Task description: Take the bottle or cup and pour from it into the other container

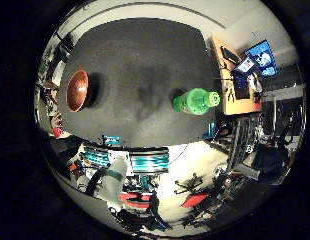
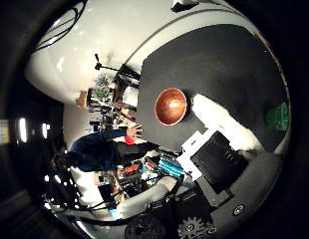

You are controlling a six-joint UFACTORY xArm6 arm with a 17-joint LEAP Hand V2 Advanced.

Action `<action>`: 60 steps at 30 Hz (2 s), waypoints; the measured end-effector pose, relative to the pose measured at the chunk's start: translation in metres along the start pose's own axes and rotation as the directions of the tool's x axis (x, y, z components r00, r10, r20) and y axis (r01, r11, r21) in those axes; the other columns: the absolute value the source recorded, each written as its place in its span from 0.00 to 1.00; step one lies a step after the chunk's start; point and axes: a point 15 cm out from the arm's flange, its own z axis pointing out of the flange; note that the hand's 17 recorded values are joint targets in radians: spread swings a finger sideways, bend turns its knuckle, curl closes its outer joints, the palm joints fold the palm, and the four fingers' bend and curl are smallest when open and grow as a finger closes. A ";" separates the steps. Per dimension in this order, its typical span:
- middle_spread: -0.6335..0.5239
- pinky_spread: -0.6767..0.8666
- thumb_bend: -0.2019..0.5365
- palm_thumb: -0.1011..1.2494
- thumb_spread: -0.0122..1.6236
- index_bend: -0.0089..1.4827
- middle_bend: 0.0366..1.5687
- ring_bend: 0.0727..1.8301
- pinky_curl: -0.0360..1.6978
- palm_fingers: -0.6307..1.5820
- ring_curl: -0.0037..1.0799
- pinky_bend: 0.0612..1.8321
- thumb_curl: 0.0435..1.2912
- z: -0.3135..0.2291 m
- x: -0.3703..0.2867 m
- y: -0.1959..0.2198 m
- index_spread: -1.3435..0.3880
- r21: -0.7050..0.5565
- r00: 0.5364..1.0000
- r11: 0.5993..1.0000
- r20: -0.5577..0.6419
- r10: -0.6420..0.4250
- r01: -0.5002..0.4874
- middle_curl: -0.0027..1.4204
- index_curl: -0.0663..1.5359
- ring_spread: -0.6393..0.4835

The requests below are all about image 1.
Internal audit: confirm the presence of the green plastic bottle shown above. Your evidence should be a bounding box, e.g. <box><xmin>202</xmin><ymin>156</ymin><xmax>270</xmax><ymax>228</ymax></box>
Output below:
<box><xmin>172</xmin><ymin>87</ymin><xmax>222</xmax><ymax>116</ymax></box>

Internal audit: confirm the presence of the teal striped equipment rack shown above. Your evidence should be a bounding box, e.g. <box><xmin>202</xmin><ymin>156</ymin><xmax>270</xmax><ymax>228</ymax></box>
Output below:
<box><xmin>82</xmin><ymin>146</ymin><xmax>171</xmax><ymax>175</ymax></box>

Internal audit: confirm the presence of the black office chair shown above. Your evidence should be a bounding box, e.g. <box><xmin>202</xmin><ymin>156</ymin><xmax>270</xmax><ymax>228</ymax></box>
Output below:
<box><xmin>173</xmin><ymin>173</ymin><xmax>205</xmax><ymax>196</ymax></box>

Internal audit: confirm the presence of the brown wooden bowl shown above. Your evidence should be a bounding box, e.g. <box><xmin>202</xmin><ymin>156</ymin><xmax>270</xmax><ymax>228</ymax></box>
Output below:
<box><xmin>66</xmin><ymin>69</ymin><xmax>90</xmax><ymax>113</ymax></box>

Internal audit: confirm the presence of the wooden desk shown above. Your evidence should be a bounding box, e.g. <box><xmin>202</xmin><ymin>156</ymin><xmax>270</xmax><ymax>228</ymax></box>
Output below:
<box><xmin>211</xmin><ymin>35</ymin><xmax>263</xmax><ymax>116</ymax></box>

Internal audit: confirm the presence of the red office chair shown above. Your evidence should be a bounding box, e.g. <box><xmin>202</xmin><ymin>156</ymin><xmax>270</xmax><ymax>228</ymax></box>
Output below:
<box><xmin>181</xmin><ymin>193</ymin><xmax>209</xmax><ymax>209</ymax></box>

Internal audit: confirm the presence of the metal shelving rack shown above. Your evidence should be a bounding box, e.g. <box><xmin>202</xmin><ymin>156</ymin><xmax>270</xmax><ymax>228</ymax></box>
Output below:
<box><xmin>226</xmin><ymin>115</ymin><xmax>263</xmax><ymax>172</ymax></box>

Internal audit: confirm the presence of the open laptop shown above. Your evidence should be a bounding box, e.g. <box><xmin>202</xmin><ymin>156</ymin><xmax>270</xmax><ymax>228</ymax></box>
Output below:
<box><xmin>232</xmin><ymin>55</ymin><xmax>257</xmax><ymax>101</ymax></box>

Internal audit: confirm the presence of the black keyboard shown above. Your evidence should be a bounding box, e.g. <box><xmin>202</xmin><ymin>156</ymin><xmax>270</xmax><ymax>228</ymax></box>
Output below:
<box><xmin>220</xmin><ymin>45</ymin><xmax>242</xmax><ymax>65</ymax></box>

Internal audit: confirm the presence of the blue wall monitor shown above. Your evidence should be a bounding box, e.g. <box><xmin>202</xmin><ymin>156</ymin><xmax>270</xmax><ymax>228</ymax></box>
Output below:
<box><xmin>245</xmin><ymin>39</ymin><xmax>279</xmax><ymax>79</ymax></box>

